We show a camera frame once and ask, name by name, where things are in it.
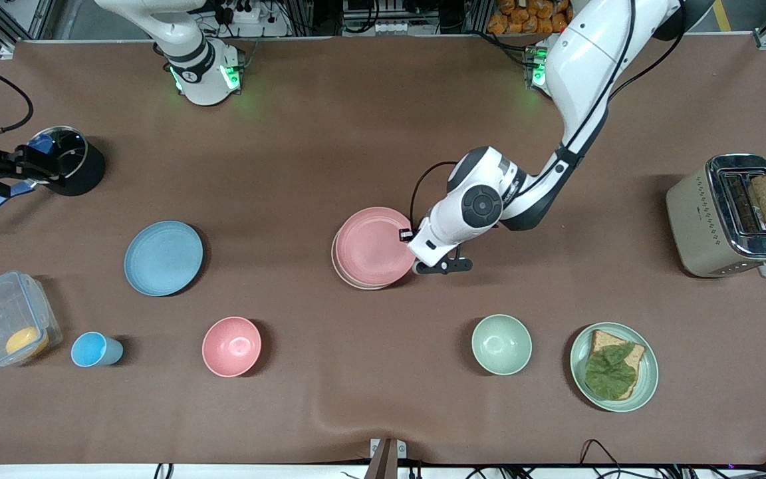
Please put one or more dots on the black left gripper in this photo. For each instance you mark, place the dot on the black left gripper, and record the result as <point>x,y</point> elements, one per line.
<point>403,237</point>

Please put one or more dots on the pink shallow plate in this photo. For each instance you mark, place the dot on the pink shallow plate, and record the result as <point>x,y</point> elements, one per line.
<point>373,246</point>

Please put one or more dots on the blue shallow plate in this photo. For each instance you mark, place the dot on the blue shallow plate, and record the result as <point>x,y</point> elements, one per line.
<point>163,259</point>

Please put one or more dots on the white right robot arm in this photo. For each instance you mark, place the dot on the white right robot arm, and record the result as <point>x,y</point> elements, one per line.
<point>190,46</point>

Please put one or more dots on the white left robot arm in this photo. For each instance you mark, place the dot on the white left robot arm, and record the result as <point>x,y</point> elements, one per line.
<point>582,66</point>

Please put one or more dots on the glass pan lid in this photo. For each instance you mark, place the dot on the glass pan lid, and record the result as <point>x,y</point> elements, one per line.
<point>70,150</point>

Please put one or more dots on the green deep bowl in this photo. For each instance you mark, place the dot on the green deep bowl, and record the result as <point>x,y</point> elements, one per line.
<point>501,344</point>

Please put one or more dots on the beige shallow plate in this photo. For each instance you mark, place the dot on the beige shallow plate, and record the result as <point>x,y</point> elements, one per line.
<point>334,261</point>

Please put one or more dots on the clear lidded food container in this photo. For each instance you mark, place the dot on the clear lidded food container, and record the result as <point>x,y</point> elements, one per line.
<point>4,313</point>

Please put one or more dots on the brown table cloth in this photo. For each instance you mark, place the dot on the brown table cloth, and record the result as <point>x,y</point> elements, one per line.
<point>356,133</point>

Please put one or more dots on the yellow round food piece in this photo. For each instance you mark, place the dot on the yellow round food piece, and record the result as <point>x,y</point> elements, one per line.
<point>24,340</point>

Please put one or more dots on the bread slice under lettuce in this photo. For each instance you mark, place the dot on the bread slice under lettuce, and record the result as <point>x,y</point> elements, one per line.
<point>606,340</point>

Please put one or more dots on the blue plastic cup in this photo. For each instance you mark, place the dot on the blue plastic cup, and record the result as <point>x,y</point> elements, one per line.
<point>90,349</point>

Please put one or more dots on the green lettuce leaf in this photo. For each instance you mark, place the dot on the green lettuce leaf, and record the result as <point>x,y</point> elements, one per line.
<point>609,372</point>

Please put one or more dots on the pink deep bowl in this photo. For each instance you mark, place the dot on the pink deep bowl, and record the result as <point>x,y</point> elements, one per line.
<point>231,346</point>

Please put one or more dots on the green shallow plate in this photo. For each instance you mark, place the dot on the green shallow plate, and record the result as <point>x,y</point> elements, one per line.
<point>649,372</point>

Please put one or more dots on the white power strip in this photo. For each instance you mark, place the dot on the white power strip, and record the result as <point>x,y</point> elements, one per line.
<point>389,26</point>
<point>247,12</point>

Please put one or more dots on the beige chrome toaster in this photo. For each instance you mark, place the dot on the beige chrome toaster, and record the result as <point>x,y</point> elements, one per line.
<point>695,226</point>

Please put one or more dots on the orange snack bags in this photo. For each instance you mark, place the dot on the orange snack bags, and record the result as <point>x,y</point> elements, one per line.
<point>522,16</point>

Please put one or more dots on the metal table bracket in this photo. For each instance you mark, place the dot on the metal table bracket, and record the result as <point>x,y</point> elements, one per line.
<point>386,459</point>

